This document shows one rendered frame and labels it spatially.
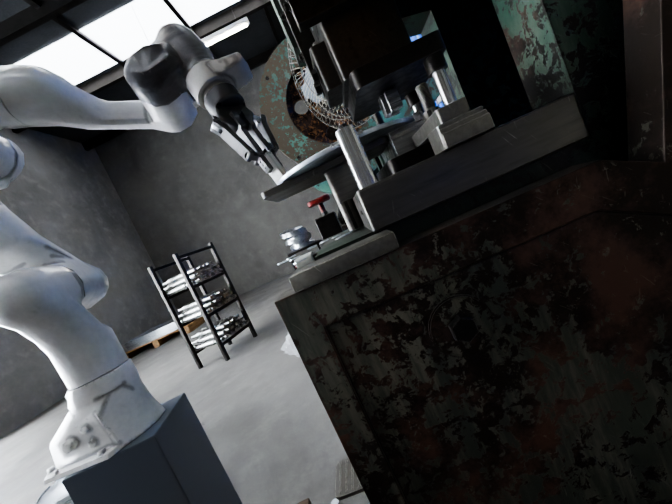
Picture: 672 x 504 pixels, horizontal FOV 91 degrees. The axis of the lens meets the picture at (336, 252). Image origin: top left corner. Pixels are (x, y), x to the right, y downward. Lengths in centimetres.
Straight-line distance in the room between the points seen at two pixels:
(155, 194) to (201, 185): 106
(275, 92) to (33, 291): 167
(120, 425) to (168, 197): 757
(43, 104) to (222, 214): 696
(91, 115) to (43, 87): 9
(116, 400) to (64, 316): 19
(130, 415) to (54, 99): 64
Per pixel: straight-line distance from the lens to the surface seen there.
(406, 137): 61
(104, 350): 84
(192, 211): 802
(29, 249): 90
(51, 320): 80
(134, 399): 85
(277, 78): 216
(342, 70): 63
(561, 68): 59
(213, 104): 75
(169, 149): 833
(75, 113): 91
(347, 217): 61
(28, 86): 89
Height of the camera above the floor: 68
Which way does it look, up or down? 5 degrees down
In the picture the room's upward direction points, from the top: 24 degrees counter-clockwise
